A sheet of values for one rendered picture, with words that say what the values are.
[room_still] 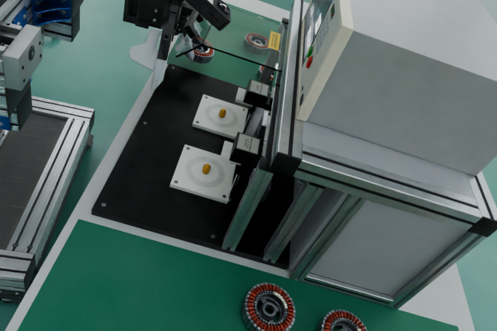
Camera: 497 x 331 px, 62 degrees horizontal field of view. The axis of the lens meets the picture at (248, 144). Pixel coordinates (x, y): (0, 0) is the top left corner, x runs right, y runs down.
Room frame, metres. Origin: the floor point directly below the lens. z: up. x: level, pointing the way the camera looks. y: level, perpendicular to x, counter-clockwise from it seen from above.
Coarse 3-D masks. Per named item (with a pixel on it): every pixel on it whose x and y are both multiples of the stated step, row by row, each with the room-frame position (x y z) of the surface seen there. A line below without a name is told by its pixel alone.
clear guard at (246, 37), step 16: (240, 16) 1.06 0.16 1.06; (256, 16) 1.10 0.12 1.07; (208, 32) 0.92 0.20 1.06; (224, 32) 0.95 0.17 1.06; (240, 32) 0.98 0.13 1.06; (256, 32) 1.01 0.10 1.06; (192, 48) 0.85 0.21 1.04; (224, 48) 0.87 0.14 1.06; (240, 48) 0.90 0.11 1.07; (256, 48) 0.93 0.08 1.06; (272, 64) 0.89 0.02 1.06
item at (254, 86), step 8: (240, 88) 1.01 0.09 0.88; (248, 88) 0.97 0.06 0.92; (256, 88) 0.98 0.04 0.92; (264, 88) 1.00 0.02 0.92; (240, 96) 0.97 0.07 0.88; (248, 96) 0.96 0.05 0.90; (256, 96) 0.96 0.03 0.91; (264, 96) 0.96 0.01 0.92; (248, 104) 0.96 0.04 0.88; (256, 104) 0.96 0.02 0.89; (264, 104) 0.96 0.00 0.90
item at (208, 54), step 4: (200, 48) 1.23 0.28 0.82; (204, 48) 1.25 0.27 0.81; (208, 48) 1.24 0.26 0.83; (196, 52) 1.17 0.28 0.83; (200, 52) 1.19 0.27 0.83; (204, 52) 1.20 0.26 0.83; (208, 52) 1.21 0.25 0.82; (212, 52) 1.23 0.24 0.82; (188, 56) 1.17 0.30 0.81; (196, 56) 1.18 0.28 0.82; (200, 56) 1.17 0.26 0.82; (204, 56) 1.19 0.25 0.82; (208, 56) 1.20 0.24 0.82; (212, 56) 1.22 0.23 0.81; (196, 60) 1.17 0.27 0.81; (200, 60) 1.18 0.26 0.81; (204, 60) 1.18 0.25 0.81; (208, 60) 1.20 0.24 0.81
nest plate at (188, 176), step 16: (192, 160) 0.76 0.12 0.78; (208, 160) 0.78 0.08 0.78; (224, 160) 0.80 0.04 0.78; (176, 176) 0.69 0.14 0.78; (192, 176) 0.71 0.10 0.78; (208, 176) 0.73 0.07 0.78; (224, 176) 0.75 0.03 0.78; (192, 192) 0.66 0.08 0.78; (208, 192) 0.68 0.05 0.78; (224, 192) 0.70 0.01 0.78
